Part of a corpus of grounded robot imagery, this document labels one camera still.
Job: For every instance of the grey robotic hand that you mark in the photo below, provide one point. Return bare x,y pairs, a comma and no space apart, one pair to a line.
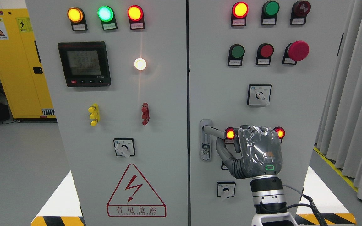
260,151

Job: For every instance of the silver door handle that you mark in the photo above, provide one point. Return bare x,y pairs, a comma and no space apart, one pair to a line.
206,130

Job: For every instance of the red lit indicator middle right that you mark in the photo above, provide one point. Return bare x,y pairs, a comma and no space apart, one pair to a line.
280,133

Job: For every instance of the red lit indicator middle left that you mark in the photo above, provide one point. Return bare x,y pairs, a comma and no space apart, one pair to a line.
230,135

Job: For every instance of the grey curtain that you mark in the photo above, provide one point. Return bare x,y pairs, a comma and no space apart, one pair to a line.
339,136

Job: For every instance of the green push button upper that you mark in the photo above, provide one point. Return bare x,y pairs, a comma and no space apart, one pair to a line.
236,53

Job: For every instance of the red push button upper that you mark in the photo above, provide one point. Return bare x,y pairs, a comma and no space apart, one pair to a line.
264,54

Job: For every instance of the red emergency stop button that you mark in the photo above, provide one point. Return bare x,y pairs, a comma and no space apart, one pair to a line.
295,52

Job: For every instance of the grey electrical cabinet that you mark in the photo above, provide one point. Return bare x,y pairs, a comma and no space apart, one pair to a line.
187,79

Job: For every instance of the red electric warning sign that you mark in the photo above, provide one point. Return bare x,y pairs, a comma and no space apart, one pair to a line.
135,197

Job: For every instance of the red lit indicator top right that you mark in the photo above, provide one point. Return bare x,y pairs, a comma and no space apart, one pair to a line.
239,14

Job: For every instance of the green indicator top right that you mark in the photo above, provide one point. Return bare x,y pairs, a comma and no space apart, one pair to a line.
270,10

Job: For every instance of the dark red buzzer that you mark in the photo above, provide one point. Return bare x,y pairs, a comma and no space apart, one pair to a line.
299,12

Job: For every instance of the white lit indicator light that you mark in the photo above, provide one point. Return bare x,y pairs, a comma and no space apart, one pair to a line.
140,64

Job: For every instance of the red lit indicator light left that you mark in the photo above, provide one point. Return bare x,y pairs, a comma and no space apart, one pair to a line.
136,17

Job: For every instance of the digital power meter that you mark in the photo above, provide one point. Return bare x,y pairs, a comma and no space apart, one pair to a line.
85,64

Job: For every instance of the green lit indicator light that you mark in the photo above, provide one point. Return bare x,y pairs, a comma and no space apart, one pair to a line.
107,18

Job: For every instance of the amber indicator light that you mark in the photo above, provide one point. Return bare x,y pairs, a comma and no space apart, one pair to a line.
77,18

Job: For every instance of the yellow safety cabinet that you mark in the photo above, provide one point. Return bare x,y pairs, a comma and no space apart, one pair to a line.
21,71

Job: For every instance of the lower white selector switch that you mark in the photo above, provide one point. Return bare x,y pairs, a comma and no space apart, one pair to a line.
226,189

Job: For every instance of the upper right selector switch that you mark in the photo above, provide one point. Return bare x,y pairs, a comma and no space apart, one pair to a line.
259,94

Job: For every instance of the red terminal post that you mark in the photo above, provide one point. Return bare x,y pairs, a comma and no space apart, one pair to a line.
145,113

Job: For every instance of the left door selector switch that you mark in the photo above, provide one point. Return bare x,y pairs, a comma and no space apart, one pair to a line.
124,147

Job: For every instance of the yellow terminal post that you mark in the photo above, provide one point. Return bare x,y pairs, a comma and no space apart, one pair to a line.
94,114

